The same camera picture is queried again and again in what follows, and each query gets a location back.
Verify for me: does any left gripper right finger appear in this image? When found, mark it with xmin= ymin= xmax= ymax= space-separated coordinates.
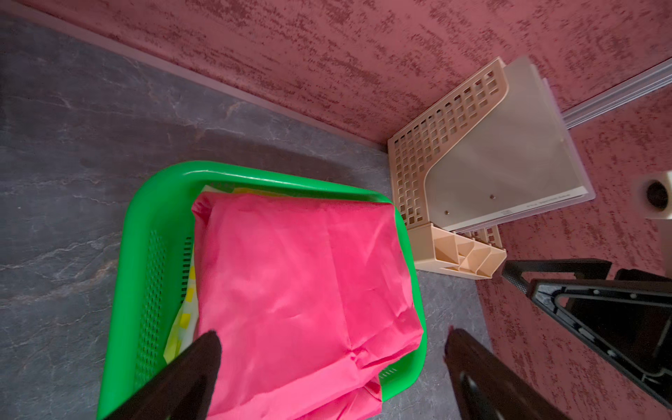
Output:
xmin=444 ymin=328 xmax=567 ymax=419

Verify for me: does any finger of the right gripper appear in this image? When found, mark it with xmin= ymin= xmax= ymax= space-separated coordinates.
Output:
xmin=528 ymin=279 xmax=671 ymax=409
xmin=502 ymin=258 xmax=612 ymax=294

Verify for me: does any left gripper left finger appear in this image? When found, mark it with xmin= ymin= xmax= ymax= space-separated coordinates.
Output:
xmin=108 ymin=331 xmax=222 ymax=420

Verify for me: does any yellow duck raincoat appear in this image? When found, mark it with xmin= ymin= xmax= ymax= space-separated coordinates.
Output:
xmin=164 ymin=187 xmax=312 ymax=368

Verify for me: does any pink raincoat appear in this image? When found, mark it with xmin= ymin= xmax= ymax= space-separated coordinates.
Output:
xmin=192 ymin=192 xmax=424 ymax=419

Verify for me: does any green plastic basket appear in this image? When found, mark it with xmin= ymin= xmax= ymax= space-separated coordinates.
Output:
xmin=98 ymin=161 xmax=427 ymax=418

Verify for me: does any grey purple folder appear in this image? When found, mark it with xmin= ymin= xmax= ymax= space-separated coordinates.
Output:
xmin=451 ymin=78 xmax=596 ymax=232

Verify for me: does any beige file organizer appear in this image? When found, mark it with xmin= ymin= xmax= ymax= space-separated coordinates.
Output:
xmin=388 ymin=58 xmax=509 ymax=280

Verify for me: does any right corner aluminium post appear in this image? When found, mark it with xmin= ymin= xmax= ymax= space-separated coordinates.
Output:
xmin=563 ymin=59 xmax=672 ymax=129

